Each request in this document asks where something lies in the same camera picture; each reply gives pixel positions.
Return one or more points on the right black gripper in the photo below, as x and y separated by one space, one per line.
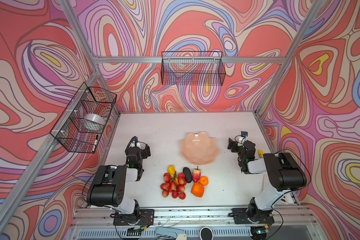
234 145

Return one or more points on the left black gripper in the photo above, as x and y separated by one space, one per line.
143 153

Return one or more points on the yellow fake mango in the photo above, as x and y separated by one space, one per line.
171 171

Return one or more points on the red grape bunch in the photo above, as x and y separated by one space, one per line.
174 186

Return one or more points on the small orange tangerine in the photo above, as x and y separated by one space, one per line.
204 181

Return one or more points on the red fake strawberry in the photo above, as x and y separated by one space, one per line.
196 175

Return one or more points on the dark fake avocado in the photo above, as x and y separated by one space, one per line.
188 175

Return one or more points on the orange fake persimmon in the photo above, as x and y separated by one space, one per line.
198 190

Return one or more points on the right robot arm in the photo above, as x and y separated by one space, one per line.
284 175

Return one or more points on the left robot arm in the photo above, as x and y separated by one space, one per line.
107 188

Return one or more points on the pink petal fruit bowl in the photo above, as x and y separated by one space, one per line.
199 149

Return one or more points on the silver tape roll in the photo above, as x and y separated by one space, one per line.
95 118

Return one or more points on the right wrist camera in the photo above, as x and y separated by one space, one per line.
244 134

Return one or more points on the black wire basket left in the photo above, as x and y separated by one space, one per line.
72 131

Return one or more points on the black wire basket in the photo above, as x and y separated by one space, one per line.
72 131
192 68

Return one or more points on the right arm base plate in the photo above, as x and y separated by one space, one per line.
249 216

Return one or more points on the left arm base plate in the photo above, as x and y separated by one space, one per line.
142 218

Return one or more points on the black wire basket back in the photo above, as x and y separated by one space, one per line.
192 68

